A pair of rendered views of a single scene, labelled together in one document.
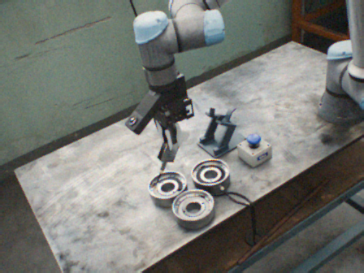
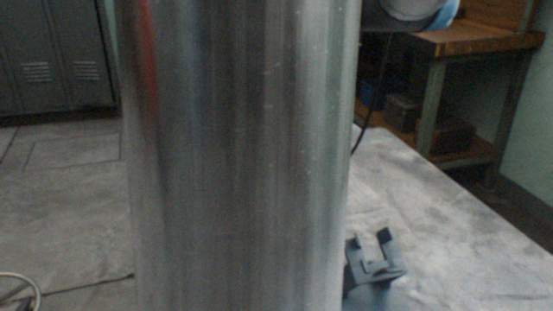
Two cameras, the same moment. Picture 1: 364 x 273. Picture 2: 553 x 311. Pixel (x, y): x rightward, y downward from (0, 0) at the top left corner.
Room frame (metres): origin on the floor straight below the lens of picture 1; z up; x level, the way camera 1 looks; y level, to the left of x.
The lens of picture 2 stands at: (0.95, -0.61, 1.30)
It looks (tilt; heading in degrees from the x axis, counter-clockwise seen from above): 28 degrees down; 100
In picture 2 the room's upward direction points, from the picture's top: straight up
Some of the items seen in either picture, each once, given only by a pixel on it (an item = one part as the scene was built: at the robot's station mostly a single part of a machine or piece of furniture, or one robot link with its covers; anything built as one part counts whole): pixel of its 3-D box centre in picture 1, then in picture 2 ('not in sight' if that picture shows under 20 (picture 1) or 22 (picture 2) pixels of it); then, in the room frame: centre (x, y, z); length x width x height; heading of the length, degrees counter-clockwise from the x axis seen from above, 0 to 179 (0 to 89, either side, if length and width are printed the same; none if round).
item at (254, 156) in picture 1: (256, 149); not in sight; (0.92, -0.19, 0.82); 0.08 x 0.07 x 0.05; 117
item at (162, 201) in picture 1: (168, 189); not in sight; (0.82, 0.08, 0.82); 0.10 x 0.10 x 0.04
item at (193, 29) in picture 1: (196, 28); not in sight; (0.90, -0.06, 1.23); 0.11 x 0.11 x 0.08; 6
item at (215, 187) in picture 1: (210, 176); not in sight; (0.84, -0.04, 0.82); 0.10 x 0.10 x 0.04
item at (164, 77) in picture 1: (159, 71); not in sight; (0.87, 0.04, 1.15); 0.08 x 0.08 x 0.05
